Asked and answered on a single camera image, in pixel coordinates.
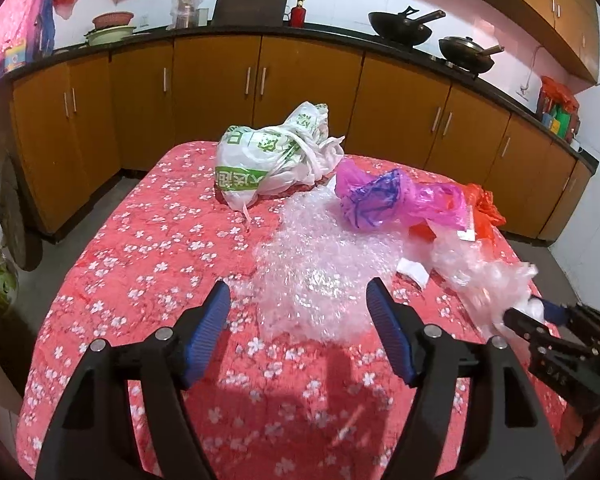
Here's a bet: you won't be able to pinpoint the green yellow containers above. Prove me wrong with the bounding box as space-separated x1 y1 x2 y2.
541 105 571 139

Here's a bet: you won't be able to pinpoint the red floral tablecloth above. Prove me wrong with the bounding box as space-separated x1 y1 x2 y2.
14 138 581 480

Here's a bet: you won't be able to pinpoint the wooden cabinets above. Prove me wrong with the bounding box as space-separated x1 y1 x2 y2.
7 34 595 244
484 0 600 84

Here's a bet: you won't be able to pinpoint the red bag on counter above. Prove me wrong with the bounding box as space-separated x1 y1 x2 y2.
539 76 580 114

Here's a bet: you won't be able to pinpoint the purple plastic bag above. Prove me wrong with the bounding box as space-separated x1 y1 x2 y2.
335 159 469 231

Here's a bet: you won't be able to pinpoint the lower wooden cabinets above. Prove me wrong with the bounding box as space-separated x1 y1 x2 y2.
7 34 595 244

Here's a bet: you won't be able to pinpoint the black countertop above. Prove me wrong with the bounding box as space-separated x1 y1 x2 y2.
1 24 600 174

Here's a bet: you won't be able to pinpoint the upper wooden cabinets right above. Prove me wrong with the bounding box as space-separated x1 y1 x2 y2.
484 0 600 84

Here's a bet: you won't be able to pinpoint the green basin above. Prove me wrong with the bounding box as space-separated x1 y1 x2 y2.
85 25 135 47

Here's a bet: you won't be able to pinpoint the black wok with lid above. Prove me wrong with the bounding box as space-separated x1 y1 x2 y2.
439 36 505 76

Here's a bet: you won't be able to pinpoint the red bottle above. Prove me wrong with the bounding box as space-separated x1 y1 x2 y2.
289 0 306 28

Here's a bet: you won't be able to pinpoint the clear bubble wrap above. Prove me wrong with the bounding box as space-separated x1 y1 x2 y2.
237 185 406 346

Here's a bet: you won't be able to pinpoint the white green shopping bag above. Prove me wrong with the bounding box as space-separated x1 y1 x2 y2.
215 101 344 212

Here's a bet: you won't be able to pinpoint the pink hanging cloth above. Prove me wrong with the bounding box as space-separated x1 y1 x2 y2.
0 0 55 79

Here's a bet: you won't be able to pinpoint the clear jar in bag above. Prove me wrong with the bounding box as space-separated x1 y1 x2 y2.
170 0 202 29

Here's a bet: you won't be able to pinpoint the clear plastic bag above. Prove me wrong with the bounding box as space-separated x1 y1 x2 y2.
430 226 544 339

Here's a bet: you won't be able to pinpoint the red basin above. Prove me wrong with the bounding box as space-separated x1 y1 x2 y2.
92 11 134 30

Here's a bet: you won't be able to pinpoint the black wok left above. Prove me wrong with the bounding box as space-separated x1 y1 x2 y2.
368 6 446 48

